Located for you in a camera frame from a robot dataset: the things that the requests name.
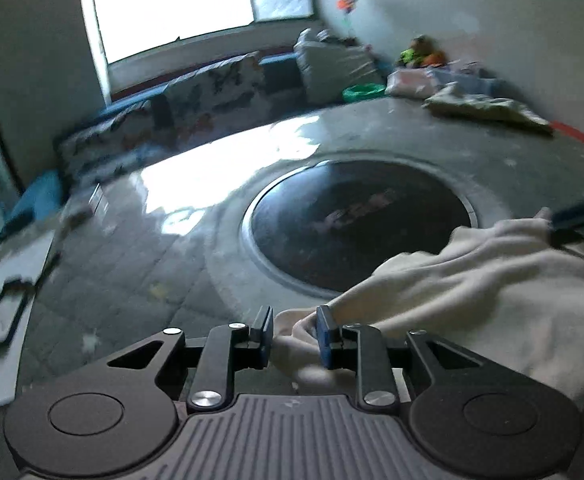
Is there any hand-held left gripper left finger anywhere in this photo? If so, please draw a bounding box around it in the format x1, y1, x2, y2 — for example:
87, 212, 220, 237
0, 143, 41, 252
107, 305, 275, 412

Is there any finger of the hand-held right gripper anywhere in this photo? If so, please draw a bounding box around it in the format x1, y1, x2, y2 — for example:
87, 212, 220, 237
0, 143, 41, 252
546, 175, 584, 251

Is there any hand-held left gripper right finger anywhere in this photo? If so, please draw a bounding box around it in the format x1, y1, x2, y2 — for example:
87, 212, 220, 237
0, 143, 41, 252
317, 305, 478, 407

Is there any cream garment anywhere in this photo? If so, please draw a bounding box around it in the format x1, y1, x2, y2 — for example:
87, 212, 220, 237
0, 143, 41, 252
272, 209, 584, 411

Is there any red strip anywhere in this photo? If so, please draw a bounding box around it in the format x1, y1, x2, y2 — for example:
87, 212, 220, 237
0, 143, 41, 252
550, 120, 584, 147

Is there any dark round table inset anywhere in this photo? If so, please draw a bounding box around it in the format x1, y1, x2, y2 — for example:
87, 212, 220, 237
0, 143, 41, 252
241, 159, 475, 300

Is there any yellow-green patterned cloth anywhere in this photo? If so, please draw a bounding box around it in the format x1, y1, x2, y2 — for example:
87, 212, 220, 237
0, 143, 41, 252
422, 82, 555, 135

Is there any pink white bag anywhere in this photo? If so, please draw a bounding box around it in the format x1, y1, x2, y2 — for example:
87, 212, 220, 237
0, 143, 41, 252
386, 67, 453, 99

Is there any small white box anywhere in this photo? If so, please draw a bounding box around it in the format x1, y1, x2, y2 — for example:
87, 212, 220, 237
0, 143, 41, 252
87, 183, 111, 214

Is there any colourful plush toy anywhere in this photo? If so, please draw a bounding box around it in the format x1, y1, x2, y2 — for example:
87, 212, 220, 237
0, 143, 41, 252
396, 35, 447, 69

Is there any green basin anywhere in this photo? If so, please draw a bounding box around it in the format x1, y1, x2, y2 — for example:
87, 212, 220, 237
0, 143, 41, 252
342, 82, 387, 104

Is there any patterned sofa cushion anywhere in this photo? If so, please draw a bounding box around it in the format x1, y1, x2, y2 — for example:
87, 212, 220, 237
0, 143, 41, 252
54, 52, 267, 186

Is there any white paper sheet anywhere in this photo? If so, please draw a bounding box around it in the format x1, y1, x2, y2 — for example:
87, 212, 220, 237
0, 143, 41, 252
0, 232, 57, 413

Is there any blue seat cushion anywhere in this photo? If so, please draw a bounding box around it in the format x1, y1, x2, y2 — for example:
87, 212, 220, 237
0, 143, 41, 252
0, 170, 67, 242

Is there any plastic-wrapped bundle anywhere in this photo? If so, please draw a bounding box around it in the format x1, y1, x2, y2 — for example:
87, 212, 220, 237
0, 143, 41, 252
294, 27, 387, 106

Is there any window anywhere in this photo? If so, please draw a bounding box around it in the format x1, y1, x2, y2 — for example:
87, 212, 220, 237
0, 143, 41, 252
88, 0, 315, 64

